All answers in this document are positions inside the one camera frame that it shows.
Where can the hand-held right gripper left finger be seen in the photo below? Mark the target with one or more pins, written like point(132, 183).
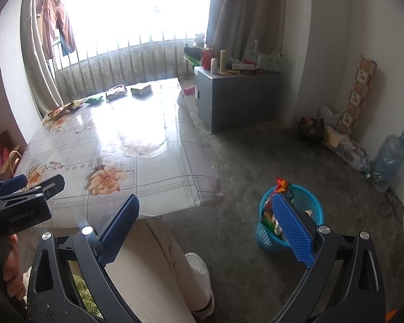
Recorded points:
point(121, 228)

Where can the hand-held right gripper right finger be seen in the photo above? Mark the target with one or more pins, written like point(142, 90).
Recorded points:
point(293, 228)

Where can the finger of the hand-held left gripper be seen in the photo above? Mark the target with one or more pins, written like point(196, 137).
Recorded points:
point(15, 183)
point(52, 185)

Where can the blue plastic mesh wastebasket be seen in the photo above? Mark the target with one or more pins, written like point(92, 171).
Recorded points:
point(309, 205)

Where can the person's left hand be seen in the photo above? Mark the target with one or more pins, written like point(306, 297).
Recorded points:
point(15, 265)

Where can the red orange snack packet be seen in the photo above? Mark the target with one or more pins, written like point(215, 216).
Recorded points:
point(269, 215)

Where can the brown paper bag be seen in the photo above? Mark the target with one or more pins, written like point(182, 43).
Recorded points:
point(11, 141)

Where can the floral plastic tablecloth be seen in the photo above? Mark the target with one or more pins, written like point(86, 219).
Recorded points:
point(138, 161)

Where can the green fluffy garment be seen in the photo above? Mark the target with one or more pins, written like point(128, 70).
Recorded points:
point(84, 292)

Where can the yellow red flat packet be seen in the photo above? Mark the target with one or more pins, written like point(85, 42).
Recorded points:
point(65, 109)

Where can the white shoe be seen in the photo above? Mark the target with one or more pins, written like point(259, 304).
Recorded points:
point(198, 269)

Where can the small green packet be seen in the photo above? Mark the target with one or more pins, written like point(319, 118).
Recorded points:
point(94, 100)

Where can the clear plastic bag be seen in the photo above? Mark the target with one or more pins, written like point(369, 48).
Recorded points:
point(353, 153)

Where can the yellow brown paper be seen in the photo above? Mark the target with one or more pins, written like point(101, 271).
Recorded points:
point(331, 136)

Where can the dark box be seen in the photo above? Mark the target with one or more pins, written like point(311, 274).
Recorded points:
point(311, 129)

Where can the small brown packet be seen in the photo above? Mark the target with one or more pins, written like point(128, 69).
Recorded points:
point(116, 93)

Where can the blue water jug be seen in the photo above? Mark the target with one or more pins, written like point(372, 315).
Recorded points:
point(389, 161)

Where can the white crumpled bag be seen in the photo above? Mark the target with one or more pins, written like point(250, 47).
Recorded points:
point(331, 112)

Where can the beige curtain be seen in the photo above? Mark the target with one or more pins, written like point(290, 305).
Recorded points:
point(37, 57)

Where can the small cardboard box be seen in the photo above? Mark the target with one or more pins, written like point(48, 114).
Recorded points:
point(141, 89)

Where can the grey cabinet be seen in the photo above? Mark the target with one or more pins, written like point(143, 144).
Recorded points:
point(239, 101)

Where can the patterned long box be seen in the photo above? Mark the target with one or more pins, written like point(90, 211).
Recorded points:
point(357, 94)

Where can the metal window grille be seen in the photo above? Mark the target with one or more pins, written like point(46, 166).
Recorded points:
point(138, 60)

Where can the small pink box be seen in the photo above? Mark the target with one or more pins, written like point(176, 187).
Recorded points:
point(190, 91)

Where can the pink hanging clothes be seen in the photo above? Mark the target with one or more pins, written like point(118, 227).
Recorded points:
point(62, 30)

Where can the mint plastic basket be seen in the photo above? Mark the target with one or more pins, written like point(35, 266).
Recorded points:
point(270, 62)

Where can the pink flat box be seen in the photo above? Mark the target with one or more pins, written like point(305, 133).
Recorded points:
point(244, 66)

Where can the small white bottle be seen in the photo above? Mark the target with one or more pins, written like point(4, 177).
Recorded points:
point(214, 66)

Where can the cardboard tube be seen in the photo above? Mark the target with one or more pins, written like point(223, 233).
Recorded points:
point(223, 62)

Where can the white plastic bag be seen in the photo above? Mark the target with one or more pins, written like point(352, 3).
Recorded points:
point(252, 52)

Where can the black green object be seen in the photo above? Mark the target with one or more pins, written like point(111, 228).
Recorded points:
point(192, 53)

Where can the red canister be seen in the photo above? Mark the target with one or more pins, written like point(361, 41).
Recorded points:
point(208, 59)

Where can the grey curtain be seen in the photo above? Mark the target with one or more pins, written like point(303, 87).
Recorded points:
point(242, 13)

